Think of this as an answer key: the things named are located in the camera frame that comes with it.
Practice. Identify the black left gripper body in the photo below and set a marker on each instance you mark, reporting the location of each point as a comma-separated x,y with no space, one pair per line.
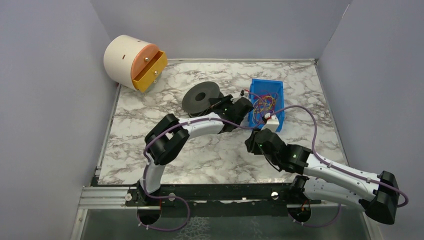
220,103

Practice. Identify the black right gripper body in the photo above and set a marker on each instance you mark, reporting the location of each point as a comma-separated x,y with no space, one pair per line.
257,135

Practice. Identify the black cable spool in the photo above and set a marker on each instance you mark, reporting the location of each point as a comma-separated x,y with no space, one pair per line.
196,101

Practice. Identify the blue plastic bin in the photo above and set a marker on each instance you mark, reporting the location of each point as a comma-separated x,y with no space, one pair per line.
267,97

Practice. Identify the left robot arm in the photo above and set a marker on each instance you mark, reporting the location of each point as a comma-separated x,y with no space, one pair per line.
165,141

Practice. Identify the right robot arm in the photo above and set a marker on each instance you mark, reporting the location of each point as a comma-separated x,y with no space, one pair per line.
318,178

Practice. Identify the yellow drawer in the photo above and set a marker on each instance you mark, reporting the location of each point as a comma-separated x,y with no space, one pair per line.
146,68

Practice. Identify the cream cylindrical drawer cabinet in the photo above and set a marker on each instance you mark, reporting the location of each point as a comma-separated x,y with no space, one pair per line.
120,54

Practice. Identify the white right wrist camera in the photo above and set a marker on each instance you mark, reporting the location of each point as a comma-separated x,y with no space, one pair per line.
271,122

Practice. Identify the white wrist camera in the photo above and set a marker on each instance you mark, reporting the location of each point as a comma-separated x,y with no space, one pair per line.
271,122
243,94

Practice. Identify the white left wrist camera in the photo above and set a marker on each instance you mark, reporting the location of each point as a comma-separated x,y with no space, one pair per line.
243,94

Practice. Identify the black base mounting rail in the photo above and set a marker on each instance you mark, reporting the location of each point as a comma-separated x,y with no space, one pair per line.
200,200

